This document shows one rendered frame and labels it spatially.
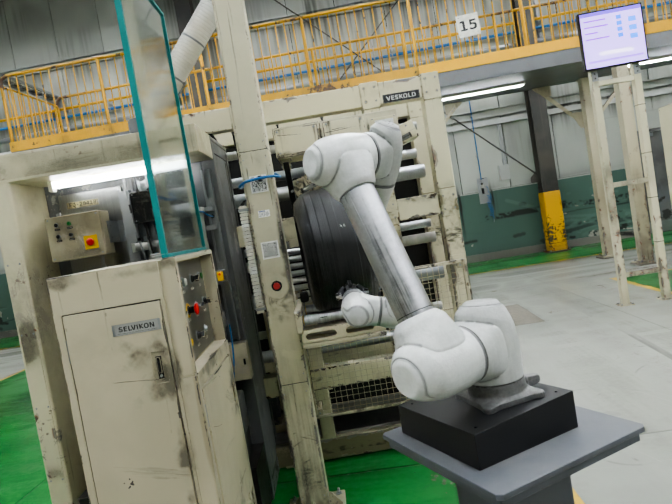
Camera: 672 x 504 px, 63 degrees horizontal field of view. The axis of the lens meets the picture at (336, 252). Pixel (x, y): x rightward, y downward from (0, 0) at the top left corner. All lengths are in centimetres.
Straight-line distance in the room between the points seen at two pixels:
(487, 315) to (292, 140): 151
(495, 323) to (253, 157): 136
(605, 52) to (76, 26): 1078
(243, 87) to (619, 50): 443
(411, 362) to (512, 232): 1066
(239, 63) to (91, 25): 1126
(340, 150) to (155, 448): 107
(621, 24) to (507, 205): 625
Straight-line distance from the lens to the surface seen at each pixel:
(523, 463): 147
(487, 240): 1182
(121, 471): 195
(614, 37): 624
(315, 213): 226
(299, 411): 253
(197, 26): 289
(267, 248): 241
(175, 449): 187
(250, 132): 244
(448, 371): 135
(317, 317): 235
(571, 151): 1241
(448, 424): 149
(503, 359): 150
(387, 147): 159
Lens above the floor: 129
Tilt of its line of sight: 3 degrees down
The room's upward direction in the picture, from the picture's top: 10 degrees counter-clockwise
